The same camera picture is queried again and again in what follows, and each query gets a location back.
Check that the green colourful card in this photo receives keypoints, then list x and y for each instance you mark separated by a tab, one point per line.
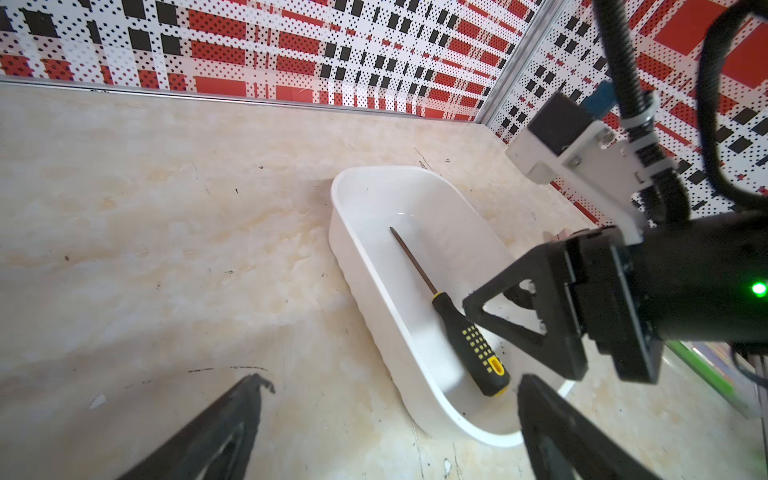
710	366

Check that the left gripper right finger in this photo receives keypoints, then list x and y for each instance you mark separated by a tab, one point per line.
561	443

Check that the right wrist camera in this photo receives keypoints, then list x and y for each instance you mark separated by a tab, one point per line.
564	140

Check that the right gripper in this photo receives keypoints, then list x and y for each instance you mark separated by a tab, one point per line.
583	285

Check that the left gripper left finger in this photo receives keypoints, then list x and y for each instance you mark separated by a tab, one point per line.
217	443

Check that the black yellow screwdriver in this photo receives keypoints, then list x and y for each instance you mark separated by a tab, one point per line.
470	345

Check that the white plastic bin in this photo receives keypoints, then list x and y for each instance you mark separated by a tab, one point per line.
400	233

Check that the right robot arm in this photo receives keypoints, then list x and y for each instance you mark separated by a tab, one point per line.
703	280

